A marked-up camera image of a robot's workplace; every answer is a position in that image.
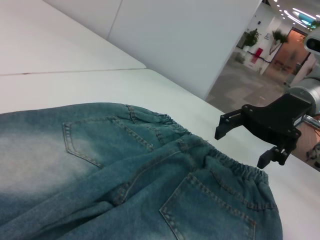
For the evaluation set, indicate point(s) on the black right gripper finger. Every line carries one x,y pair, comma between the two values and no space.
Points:
225,122
277,155

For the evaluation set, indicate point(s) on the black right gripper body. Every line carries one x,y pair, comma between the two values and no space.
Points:
277,120

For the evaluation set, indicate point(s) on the blue denim shorts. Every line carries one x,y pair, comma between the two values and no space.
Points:
150,187

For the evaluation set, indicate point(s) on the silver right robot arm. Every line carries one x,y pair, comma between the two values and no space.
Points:
310,92

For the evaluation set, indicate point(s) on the red standing sign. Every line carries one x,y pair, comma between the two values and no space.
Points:
257,55

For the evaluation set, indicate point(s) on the tall thin potted tree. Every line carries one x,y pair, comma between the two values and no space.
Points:
277,41

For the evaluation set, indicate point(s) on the bushy green potted plant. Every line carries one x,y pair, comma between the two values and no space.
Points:
251,40

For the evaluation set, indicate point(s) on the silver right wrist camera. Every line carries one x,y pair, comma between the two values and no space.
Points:
313,42

